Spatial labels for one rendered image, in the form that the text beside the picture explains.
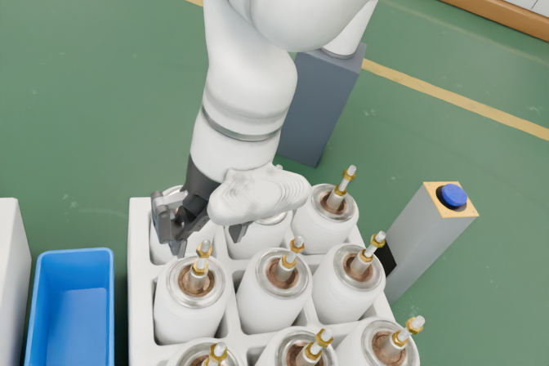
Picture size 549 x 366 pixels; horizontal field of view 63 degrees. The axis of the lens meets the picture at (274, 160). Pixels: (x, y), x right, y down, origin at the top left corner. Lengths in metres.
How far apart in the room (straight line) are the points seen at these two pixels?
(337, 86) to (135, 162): 0.48
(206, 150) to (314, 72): 0.63
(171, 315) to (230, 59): 0.37
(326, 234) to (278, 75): 0.43
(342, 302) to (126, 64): 0.91
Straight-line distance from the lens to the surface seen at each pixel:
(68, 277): 0.84
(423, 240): 0.78
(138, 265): 0.69
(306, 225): 0.73
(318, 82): 0.99
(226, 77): 0.33
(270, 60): 0.34
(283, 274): 0.62
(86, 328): 0.85
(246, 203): 0.35
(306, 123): 1.06
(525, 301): 1.22
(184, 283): 0.60
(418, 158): 1.35
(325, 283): 0.68
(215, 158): 0.37
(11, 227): 0.75
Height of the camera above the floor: 0.78
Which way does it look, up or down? 44 degrees down
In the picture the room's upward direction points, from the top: 20 degrees clockwise
